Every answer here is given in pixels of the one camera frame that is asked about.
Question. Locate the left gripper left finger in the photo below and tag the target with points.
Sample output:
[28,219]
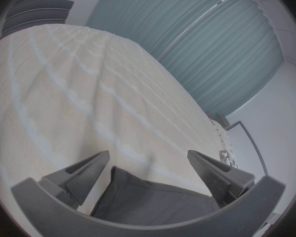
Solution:
[86,174]

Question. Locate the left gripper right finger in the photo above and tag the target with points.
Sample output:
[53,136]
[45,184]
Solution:
[212,176]

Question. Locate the black T-shirt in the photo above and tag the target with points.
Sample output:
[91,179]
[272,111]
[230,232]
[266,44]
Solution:
[143,201]

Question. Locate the pile of clothes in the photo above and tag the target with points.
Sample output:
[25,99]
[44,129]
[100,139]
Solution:
[227,157]

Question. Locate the bed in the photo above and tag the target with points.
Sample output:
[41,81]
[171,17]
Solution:
[76,88]

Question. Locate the white printed pillow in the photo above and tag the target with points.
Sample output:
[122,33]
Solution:
[224,137]

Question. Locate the grey bedside table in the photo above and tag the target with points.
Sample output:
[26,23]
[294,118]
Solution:
[219,118]

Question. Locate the blue-green curtain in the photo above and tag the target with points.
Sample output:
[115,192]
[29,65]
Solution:
[231,58]
[157,11]

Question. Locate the black chest of drawers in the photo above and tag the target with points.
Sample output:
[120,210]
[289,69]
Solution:
[39,16]

